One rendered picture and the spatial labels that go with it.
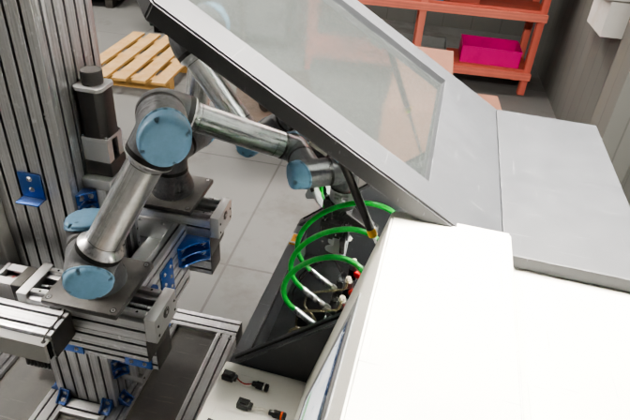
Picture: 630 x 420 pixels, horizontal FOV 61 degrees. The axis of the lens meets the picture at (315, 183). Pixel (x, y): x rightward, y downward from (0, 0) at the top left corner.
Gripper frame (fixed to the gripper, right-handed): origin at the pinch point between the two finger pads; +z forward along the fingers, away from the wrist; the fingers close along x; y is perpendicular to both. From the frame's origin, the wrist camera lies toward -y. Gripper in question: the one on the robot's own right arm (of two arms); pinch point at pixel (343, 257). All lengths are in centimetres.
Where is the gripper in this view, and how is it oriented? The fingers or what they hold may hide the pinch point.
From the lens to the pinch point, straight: 160.2
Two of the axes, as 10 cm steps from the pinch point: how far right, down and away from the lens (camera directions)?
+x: -2.6, 5.1, -8.2
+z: -0.6, 8.4, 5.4
